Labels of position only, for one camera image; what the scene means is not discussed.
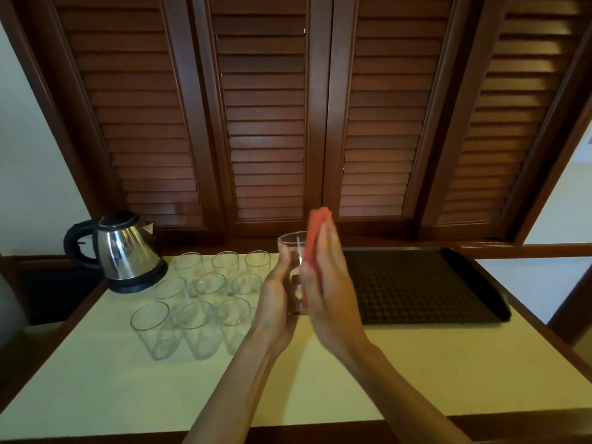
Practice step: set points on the person's left hand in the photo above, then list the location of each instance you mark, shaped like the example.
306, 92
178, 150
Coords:
275, 309

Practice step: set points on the group of clear glasses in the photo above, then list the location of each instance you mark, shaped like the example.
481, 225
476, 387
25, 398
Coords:
199, 319

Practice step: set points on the person's left forearm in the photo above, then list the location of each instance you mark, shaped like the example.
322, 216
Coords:
236, 397

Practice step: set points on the person's right forearm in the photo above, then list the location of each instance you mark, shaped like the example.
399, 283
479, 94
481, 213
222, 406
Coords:
402, 406

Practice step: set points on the person's right hand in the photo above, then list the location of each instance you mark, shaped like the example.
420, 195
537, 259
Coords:
335, 309

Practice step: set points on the brown wooden door frame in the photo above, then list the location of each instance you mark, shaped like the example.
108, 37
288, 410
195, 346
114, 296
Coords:
573, 309

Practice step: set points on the brown louvered wooden shutter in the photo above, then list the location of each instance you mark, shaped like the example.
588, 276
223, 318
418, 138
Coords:
266, 110
134, 110
388, 110
508, 110

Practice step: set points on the brown wooden wall rail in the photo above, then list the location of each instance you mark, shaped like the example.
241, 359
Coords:
532, 250

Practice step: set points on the red cloth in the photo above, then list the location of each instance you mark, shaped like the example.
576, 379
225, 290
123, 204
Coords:
317, 231

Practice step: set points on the dark brown textured tray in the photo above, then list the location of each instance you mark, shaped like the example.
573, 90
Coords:
416, 286

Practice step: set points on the clear drinking glass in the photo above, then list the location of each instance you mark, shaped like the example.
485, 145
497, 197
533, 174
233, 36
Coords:
293, 254

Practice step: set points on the steel electric kettle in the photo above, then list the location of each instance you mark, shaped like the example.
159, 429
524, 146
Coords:
125, 254
138, 284

